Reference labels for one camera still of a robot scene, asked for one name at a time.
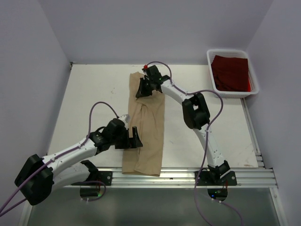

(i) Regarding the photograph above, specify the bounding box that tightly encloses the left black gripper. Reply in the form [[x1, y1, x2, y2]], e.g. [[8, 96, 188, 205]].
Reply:
[[111, 126, 142, 149]]

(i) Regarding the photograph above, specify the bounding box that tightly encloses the beige t shirt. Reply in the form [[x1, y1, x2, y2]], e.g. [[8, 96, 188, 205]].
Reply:
[[122, 72, 165, 177]]

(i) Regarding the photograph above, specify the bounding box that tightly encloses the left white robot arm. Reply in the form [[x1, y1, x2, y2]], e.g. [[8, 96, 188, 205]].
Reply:
[[15, 118, 143, 206]]

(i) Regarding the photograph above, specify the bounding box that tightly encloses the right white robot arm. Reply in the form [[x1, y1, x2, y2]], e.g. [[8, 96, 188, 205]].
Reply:
[[135, 65, 230, 185]]

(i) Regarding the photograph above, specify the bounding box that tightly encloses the red t shirt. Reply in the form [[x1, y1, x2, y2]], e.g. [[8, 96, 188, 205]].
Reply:
[[211, 55, 251, 92]]

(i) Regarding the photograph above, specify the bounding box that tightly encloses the white plastic basket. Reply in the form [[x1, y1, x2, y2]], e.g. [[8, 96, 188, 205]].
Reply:
[[206, 49, 259, 98]]

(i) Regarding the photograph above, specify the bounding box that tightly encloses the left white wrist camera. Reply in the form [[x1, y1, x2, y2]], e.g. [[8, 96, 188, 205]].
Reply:
[[118, 114, 130, 124]]

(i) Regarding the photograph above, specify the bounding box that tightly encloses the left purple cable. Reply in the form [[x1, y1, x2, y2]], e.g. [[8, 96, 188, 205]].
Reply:
[[0, 101, 119, 216]]

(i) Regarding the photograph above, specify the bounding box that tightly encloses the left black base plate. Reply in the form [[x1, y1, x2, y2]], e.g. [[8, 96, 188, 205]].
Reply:
[[71, 171, 113, 186]]

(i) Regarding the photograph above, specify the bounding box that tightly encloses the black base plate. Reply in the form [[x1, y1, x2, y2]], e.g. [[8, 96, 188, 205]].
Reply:
[[71, 171, 113, 186], [194, 170, 238, 186]]

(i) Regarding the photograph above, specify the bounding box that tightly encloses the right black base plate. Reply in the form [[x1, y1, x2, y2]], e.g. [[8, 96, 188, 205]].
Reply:
[[194, 170, 238, 186]]

